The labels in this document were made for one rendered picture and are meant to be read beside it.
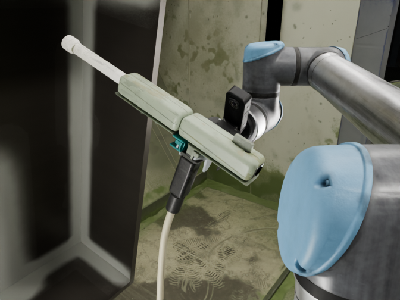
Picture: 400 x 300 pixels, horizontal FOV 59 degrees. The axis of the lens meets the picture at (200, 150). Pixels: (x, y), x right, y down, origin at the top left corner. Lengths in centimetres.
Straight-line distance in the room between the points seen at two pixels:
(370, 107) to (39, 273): 149
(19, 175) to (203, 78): 196
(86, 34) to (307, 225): 115
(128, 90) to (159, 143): 234
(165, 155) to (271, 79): 223
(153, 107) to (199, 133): 10
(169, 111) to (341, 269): 40
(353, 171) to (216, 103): 272
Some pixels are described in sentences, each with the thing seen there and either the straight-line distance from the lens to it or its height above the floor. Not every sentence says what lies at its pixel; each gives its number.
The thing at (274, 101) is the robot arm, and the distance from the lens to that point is 86.
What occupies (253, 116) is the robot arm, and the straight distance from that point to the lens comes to 79.
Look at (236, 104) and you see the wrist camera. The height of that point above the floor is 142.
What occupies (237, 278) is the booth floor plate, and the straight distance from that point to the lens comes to 231.
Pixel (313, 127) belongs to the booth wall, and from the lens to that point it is 266.
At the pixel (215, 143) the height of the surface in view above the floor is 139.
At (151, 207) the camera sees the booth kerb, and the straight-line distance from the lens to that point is 280.
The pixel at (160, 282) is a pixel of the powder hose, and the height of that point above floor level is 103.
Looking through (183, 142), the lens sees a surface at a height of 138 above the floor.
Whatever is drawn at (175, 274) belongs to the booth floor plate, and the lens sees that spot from 233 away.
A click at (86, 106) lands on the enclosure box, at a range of 143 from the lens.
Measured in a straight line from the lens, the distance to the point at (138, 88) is 66.
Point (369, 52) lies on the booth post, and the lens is 247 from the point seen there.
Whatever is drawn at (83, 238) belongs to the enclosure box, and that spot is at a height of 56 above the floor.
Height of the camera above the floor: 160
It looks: 23 degrees down
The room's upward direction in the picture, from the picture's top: straight up
